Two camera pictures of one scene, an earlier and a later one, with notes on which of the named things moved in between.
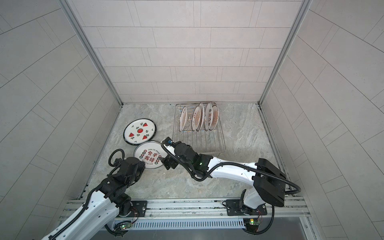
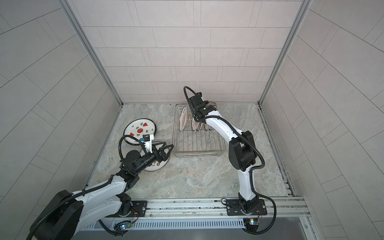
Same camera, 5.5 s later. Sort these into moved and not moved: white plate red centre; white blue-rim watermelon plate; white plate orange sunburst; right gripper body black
Moved: right gripper body black
Not moved: white plate red centre; white plate orange sunburst; white blue-rim watermelon plate
